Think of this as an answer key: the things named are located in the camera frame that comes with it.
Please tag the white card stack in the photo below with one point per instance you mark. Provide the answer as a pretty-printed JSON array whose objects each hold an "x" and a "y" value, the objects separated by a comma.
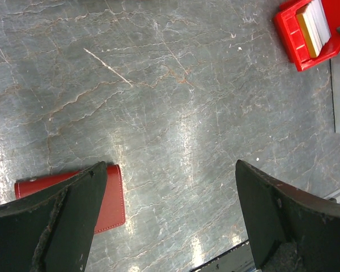
[{"x": 317, "y": 18}]

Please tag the orange card stack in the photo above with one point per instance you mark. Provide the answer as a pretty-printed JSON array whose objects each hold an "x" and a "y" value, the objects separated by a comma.
[{"x": 309, "y": 37}]

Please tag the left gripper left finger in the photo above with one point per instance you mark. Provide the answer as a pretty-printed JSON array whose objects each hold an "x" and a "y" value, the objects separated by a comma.
[{"x": 53, "y": 229}]

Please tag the red leather card holder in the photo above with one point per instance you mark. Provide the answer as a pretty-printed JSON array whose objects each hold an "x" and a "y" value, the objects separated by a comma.
[{"x": 112, "y": 212}]

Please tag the red plastic bin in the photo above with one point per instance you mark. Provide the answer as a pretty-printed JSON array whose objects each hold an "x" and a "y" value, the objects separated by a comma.
[{"x": 292, "y": 38}]

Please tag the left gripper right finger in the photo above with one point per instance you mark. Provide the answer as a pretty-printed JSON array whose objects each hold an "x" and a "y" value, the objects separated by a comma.
[{"x": 288, "y": 228}]

